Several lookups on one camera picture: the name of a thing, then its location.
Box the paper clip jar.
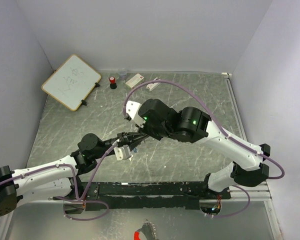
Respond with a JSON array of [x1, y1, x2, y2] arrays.
[[118, 68, 128, 81]]

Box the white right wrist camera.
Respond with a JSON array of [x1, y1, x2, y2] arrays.
[[124, 100, 145, 128]]

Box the green white staple box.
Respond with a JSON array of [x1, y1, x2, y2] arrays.
[[125, 73, 144, 89]]

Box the red white tool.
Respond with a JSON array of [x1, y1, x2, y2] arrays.
[[133, 219, 158, 240]]

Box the yellow framed whiteboard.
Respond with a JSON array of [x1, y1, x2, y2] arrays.
[[41, 54, 102, 112]]

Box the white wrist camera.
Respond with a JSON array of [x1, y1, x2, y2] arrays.
[[113, 145, 132, 161], [124, 100, 145, 128]]

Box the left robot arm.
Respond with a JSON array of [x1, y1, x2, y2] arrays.
[[0, 132, 148, 217]]

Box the white stapler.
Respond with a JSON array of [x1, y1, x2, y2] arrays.
[[146, 77, 160, 92]]

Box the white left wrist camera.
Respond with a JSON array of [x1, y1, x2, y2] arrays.
[[113, 145, 132, 161]]

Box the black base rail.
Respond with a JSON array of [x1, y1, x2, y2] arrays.
[[64, 179, 231, 214]]

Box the red black stamp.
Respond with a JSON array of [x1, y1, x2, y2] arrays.
[[109, 76, 117, 90]]

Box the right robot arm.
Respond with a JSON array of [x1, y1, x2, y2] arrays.
[[126, 99, 270, 199]]

